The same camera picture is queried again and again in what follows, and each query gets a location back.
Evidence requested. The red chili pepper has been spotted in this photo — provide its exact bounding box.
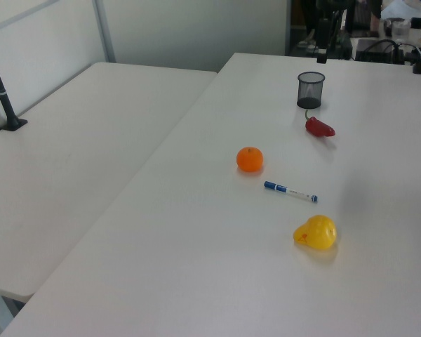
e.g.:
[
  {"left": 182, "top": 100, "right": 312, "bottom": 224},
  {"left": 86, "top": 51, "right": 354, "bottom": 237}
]
[{"left": 304, "top": 109, "right": 337, "bottom": 138}]

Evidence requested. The white side table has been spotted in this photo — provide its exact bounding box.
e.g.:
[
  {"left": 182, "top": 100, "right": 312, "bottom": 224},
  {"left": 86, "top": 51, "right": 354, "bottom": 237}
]
[{"left": 0, "top": 62, "right": 218, "bottom": 303}]

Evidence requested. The grey partition frame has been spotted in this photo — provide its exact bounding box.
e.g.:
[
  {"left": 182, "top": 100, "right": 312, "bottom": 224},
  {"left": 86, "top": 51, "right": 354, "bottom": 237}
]
[{"left": 0, "top": 0, "right": 117, "bottom": 64}]

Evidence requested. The yellow toy pear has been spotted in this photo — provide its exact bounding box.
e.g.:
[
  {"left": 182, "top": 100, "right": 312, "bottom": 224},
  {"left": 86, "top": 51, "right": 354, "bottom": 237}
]
[{"left": 293, "top": 214, "right": 338, "bottom": 251}]

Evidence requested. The blue and white marker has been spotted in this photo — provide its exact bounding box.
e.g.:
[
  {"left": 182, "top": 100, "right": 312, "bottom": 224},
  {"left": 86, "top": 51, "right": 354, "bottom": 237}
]
[{"left": 264, "top": 180, "right": 319, "bottom": 204}]

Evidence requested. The black pole with grey tip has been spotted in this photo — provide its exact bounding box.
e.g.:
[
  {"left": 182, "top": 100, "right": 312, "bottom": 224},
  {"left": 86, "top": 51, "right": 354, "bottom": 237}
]
[{"left": 316, "top": 15, "right": 330, "bottom": 65}]

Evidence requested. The black flat electronics box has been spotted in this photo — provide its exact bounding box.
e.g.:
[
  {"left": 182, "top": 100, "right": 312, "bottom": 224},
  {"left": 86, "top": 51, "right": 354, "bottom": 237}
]
[{"left": 354, "top": 38, "right": 399, "bottom": 63}]

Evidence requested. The clear glass jar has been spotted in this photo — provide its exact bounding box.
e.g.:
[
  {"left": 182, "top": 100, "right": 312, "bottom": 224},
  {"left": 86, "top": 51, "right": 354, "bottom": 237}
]
[{"left": 390, "top": 20, "right": 410, "bottom": 39}]

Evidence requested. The black mesh pen cup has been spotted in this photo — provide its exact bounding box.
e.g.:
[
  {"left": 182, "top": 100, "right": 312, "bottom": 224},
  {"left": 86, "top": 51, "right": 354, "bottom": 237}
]
[{"left": 296, "top": 71, "right": 326, "bottom": 110}]

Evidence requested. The orange mandarin fruit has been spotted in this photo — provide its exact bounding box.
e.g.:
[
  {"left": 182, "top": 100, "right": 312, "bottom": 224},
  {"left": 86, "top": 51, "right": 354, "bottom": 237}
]
[{"left": 236, "top": 146, "right": 264, "bottom": 173}]

